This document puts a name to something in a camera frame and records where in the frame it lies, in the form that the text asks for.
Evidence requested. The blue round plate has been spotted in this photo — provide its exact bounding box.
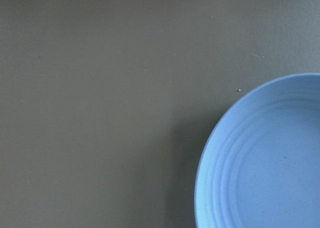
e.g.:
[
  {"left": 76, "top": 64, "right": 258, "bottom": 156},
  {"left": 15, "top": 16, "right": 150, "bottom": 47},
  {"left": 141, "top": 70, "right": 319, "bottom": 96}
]
[{"left": 194, "top": 73, "right": 320, "bottom": 227}]

